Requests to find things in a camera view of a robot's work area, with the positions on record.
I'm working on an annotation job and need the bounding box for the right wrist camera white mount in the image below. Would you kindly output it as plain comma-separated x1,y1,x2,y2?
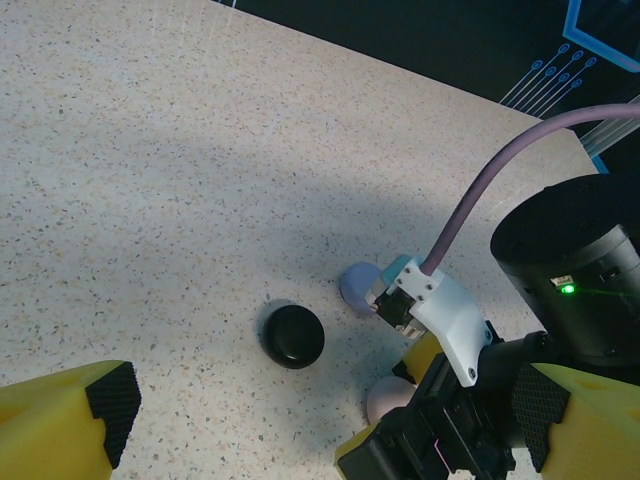
366,253,494,389

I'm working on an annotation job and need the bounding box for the lavender earbud charging case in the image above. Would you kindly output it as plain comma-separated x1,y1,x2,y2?
338,262,386,319

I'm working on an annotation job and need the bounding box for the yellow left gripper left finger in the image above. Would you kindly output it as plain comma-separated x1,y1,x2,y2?
0,359,143,480

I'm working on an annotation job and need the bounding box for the black round charging case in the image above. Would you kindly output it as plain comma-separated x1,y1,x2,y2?
262,299,326,371

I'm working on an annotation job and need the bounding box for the aluminium frame post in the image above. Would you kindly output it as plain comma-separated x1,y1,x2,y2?
579,94,640,174

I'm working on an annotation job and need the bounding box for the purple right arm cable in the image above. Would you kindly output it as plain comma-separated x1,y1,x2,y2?
422,102,640,275

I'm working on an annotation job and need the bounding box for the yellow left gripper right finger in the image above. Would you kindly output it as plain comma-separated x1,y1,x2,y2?
512,362,640,480

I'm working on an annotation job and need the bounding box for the pale mauve round charging case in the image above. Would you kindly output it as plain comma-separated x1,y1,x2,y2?
366,377,419,426

